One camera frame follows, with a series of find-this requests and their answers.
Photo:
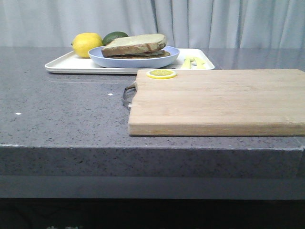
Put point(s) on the bread slice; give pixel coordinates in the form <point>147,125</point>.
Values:
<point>135,45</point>
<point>147,55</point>

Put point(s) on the light blue plate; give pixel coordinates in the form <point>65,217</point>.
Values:
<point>98,58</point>

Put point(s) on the white rectangular tray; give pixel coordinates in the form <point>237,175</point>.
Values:
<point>72,63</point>

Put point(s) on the lemon slice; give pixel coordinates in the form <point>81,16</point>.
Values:
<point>161,74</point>

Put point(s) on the yellow plastic fork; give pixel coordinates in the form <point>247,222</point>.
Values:
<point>187,63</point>

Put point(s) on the yellow plastic knife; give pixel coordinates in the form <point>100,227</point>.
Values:
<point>200,63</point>

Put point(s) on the green lime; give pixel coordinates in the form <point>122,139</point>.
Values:
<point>112,36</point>

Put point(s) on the yellow lemon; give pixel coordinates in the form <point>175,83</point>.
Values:
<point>84,42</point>

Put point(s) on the white grey curtain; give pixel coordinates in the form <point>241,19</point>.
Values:
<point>186,23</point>

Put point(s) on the wooden cutting board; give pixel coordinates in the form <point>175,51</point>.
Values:
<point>261,102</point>

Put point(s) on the metal cutting board handle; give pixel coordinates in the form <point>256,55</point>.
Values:
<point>128,94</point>

